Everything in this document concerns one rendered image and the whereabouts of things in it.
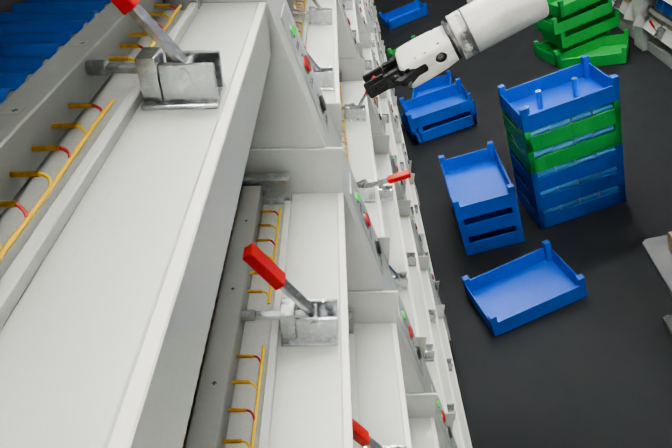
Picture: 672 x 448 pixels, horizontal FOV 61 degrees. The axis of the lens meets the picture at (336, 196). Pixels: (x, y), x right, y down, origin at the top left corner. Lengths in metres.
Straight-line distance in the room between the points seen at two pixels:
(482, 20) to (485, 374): 1.03
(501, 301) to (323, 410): 1.52
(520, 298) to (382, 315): 1.23
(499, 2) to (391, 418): 0.70
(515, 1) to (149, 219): 0.87
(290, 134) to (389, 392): 0.28
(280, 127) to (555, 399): 1.27
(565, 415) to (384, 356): 1.03
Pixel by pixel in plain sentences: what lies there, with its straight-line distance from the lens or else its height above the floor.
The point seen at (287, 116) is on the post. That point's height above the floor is 1.18.
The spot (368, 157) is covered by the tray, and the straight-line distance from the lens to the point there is 0.98.
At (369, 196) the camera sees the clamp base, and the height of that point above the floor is 0.90.
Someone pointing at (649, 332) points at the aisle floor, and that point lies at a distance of 1.78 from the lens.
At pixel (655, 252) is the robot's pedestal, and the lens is 1.59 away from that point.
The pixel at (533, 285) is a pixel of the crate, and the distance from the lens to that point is 1.91.
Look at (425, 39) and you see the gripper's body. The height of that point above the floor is 1.00.
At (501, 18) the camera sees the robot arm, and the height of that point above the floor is 1.01.
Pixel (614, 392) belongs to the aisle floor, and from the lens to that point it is 1.67.
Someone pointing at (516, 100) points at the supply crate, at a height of 0.40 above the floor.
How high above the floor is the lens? 1.39
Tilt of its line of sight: 33 degrees down
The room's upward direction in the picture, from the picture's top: 23 degrees counter-clockwise
